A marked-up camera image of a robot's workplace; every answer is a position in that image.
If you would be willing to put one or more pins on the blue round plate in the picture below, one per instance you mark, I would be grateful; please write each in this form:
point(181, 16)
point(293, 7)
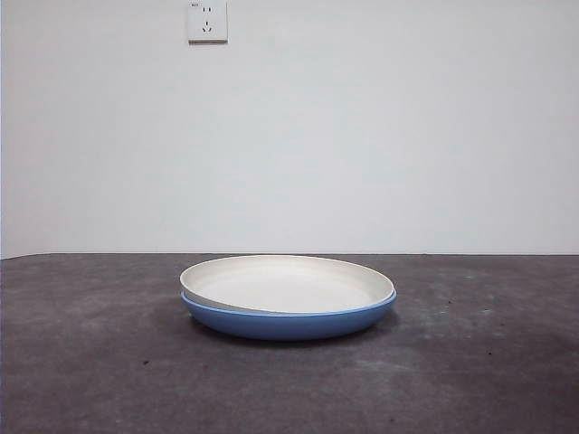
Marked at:
point(280, 326)

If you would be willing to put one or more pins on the white round plate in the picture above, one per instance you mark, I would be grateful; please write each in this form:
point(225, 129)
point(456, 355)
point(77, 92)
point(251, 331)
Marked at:
point(289, 285)

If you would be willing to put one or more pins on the white wall power socket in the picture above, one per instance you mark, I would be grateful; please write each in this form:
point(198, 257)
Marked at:
point(208, 27)

